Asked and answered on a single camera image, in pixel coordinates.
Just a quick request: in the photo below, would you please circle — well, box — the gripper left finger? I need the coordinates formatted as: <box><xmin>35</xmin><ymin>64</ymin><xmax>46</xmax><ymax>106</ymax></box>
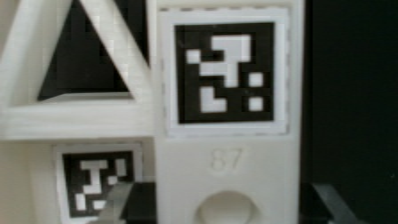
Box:
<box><xmin>87</xmin><ymin>183</ymin><xmax>156</xmax><ymax>224</ymax></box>

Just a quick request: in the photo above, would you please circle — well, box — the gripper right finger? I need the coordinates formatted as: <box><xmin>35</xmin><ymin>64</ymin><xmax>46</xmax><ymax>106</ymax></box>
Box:
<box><xmin>298</xmin><ymin>183</ymin><xmax>368</xmax><ymax>224</ymax></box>

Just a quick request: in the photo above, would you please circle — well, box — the white chair seat part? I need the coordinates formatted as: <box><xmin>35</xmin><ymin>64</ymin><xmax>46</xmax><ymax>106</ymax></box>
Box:
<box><xmin>0</xmin><ymin>139</ymin><xmax>154</xmax><ymax>224</ymax></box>

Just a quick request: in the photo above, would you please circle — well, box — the white chair back part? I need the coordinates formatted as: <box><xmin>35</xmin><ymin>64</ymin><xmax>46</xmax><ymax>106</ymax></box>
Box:
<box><xmin>0</xmin><ymin>0</ymin><xmax>304</xmax><ymax>224</ymax></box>

